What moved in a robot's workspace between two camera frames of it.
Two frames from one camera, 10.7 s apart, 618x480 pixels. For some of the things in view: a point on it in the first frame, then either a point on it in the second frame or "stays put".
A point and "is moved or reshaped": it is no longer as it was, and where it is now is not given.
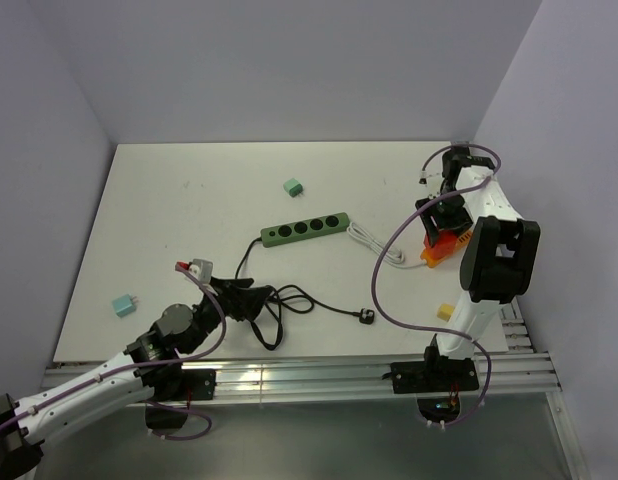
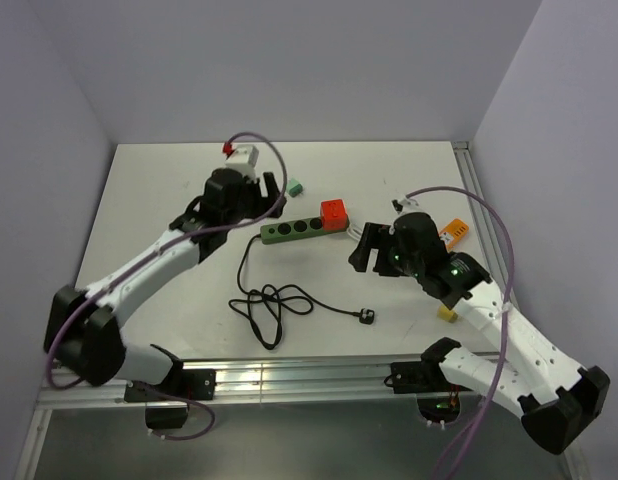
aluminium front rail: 291,381 stays put
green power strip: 288,232 stays put
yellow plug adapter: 445,311 stays put
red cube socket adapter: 445,245 is moved or reshaped
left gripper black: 242,300 -> 262,204
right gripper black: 460,222 -> 374,235
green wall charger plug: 293,187 stays put
